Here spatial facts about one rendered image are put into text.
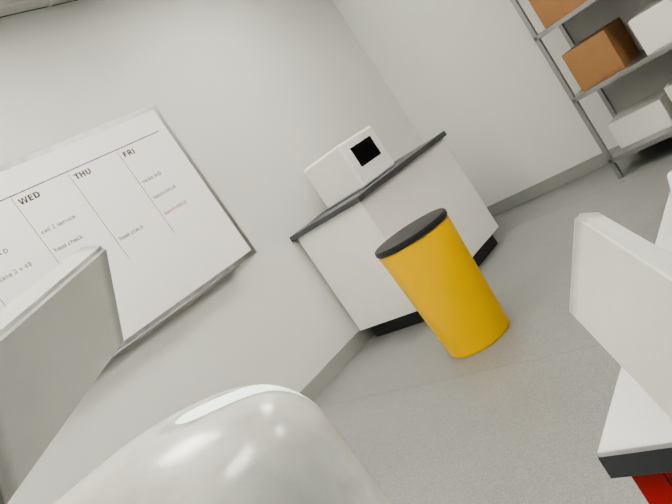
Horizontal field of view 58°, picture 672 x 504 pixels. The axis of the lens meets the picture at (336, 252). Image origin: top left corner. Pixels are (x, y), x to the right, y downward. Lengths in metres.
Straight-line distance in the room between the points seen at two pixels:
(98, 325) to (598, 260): 0.13
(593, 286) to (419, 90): 5.20
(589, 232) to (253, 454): 0.11
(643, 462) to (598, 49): 3.83
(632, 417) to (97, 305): 0.52
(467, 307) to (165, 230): 1.76
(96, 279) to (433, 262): 2.69
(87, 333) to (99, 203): 3.38
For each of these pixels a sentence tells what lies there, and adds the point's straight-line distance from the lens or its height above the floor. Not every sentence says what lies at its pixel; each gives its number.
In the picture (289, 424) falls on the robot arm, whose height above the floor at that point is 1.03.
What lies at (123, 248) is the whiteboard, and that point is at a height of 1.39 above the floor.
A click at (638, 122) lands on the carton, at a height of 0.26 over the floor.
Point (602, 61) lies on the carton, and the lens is 4.32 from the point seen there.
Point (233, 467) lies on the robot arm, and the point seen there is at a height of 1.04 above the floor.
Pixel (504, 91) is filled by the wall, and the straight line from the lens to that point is 5.04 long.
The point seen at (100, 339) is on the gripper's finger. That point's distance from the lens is 0.17.
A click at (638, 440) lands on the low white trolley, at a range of 0.59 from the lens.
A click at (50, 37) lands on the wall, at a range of 4.01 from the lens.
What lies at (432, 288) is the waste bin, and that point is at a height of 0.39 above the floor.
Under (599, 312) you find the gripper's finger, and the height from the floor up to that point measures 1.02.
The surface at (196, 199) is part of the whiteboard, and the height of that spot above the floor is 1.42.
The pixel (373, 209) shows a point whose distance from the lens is 3.65.
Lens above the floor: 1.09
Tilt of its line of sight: 6 degrees down
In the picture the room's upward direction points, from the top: 34 degrees counter-clockwise
